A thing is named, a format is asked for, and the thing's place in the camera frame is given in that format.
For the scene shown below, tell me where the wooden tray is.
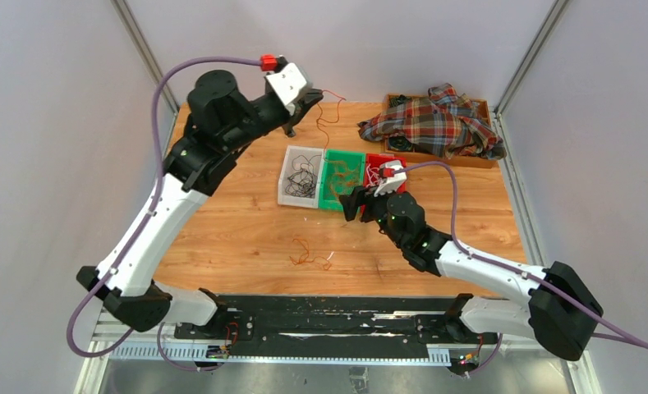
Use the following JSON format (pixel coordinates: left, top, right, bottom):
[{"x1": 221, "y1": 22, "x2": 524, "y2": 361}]
[{"x1": 383, "y1": 94, "x2": 498, "y2": 170}]

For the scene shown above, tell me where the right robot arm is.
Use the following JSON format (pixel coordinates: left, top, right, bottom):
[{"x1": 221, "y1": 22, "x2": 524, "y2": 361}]
[{"x1": 338, "y1": 186, "x2": 604, "y2": 361}]

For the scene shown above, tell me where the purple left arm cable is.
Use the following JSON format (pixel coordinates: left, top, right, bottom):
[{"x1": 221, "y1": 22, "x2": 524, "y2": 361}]
[{"x1": 65, "y1": 53, "x2": 278, "y2": 373}]

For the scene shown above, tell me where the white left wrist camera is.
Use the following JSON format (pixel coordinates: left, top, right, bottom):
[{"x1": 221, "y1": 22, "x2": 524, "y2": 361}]
[{"x1": 264, "y1": 62, "x2": 313, "y2": 116}]

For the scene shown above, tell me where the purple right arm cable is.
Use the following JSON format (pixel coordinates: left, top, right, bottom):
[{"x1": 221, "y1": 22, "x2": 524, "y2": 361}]
[{"x1": 380, "y1": 160, "x2": 648, "y2": 379}]

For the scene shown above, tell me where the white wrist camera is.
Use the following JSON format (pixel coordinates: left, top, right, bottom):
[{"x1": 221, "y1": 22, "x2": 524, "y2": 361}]
[
  {"x1": 373, "y1": 160, "x2": 407, "y2": 197},
  {"x1": 264, "y1": 62, "x2": 313, "y2": 116}
]

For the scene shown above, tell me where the white cable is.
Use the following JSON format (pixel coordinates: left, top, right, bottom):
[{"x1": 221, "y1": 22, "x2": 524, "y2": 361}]
[{"x1": 365, "y1": 163, "x2": 390, "y2": 189}]

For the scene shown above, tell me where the red plastic bin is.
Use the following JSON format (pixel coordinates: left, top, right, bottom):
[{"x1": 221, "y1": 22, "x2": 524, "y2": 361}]
[{"x1": 363, "y1": 153, "x2": 407, "y2": 193}]

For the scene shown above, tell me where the white plastic bin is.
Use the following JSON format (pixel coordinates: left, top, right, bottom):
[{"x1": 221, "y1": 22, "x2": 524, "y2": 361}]
[{"x1": 277, "y1": 145, "x2": 324, "y2": 208}]

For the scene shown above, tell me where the green plastic bin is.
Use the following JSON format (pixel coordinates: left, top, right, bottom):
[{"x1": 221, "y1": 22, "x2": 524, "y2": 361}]
[{"x1": 318, "y1": 149, "x2": 365, "y2": 211}]

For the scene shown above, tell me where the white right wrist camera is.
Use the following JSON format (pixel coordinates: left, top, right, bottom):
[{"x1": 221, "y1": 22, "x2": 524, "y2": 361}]
[{"x1": 373, "y1": 160, "x2": 407, "y2": 197}]

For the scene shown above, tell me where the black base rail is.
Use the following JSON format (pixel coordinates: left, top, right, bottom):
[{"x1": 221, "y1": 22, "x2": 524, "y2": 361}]
[{"x1": 161, "y1": 295, "x2": 498, "y2": 373}]

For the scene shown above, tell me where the plaid flannel shirt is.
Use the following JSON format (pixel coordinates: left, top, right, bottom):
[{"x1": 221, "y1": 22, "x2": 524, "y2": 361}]
[{"x1": 357, "y1": 83, "x2": 506, "y2": 160}]

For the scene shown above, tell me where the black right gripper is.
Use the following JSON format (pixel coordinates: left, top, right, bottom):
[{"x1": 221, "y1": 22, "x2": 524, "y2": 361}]
[{"x1": 340, "y1": 181, "x2": 406, "y2": 249}]

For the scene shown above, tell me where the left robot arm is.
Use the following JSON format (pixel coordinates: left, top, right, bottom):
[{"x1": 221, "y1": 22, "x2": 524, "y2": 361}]
[{"x1": 77, "y1": 64, "x2": 323, "y2": 339}]

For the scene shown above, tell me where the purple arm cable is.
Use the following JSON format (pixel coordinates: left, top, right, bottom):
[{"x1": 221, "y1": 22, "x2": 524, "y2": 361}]
[
  {"x1": 65, "y1": 53, "x2": 278, "y2": 373},
  {"x1": 380, "y1": 160, "x2": 648, "y2": 379}
]

